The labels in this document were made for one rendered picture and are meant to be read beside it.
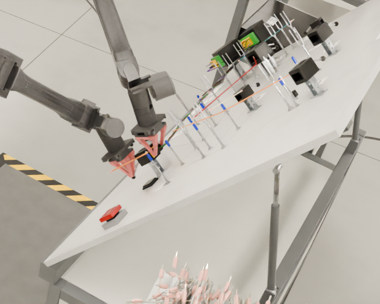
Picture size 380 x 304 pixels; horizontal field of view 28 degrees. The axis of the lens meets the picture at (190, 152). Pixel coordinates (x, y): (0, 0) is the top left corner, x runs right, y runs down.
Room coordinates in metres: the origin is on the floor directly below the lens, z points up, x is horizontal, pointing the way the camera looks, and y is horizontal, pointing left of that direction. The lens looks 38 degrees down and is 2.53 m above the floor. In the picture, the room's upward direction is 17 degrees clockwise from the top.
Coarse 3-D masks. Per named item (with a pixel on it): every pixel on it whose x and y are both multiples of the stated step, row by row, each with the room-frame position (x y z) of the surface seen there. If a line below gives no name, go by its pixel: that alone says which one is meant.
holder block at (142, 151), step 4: (152, 144) 1.74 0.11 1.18; (144, 148) 1.73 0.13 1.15; (140, 152) 1.71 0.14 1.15; (144, 152) 1.71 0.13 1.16; (148, 152) 1.70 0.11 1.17; (136, 156) 1.71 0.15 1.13; (144, 156) 1.70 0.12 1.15; (152, 156) 1.70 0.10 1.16; (156, 156) 1.71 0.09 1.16; (140, 160) 1.71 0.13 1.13; (144, 160) 1.70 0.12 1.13; (148, 160) 1.70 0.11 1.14; (140, 164) 1.71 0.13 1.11; (144, 164) 1.70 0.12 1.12
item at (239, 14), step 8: (240, 0) 2.64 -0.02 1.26; (248, 0) 2.65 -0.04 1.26; (280, 0) 3.18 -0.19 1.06; (344, 0) 2.54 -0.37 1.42; (352, 0) 2.54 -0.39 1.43; (360, 0) 2.54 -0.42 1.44; (368, 0) 2.52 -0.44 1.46; (240, 8) 2.64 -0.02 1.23; (296, 8) 3.13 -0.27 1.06; (240, 16) 2.63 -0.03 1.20; (232, 24) 2.64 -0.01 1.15; (240, 24) 2.64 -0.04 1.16; (232, 32) 2.64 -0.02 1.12; (216, 72) 2.64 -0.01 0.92; (216, 80) 2.64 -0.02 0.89; (312, 152) 2.54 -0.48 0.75; (320, 152) 3.04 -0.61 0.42
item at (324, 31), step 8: (320, 24) 2.02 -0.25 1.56; (336, 24) 2.05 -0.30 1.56; (312, 32) 1.97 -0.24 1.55; (320, 32) 1.97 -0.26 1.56; (328, 32) 1.99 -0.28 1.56; (312, 40) 1.98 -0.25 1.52; (320, 40) 1.96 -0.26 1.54; (328, 40) 1.98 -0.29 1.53; (328, 48) 1.99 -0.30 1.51; (328, 56) 1.97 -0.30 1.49
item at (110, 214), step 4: (112, 208) 1.49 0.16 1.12; (116, 208) 1.48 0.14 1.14; (120, 208) 1.49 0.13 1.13; (108, 212) 1.47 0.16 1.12; (112, 212) 1.46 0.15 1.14; (116, 212) 1.47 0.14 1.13; (104, 216) 1.46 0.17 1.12; (108, 216) 1.45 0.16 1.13; (112, 216) 1.45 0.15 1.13; (100, 220) 1.45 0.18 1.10; (104, 220) 1.45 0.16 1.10; (108, 220) 1.46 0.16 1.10
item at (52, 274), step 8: (64, 240) 1.57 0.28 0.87; (56, 248) 1.53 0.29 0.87; (48, 256) 1.49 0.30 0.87; (72, 256) 1.53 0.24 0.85; (40, 264) 1.46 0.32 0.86; (56, 264) 1.47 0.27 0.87; (64, 264) 1.49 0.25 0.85; (40, 272) 1.46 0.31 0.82; (48, 272) 1.45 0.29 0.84; (56, 272) 1.45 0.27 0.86; (64, 272) 1.50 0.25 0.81; (48, 280) 1.45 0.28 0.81; (56, 280) 1.46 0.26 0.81
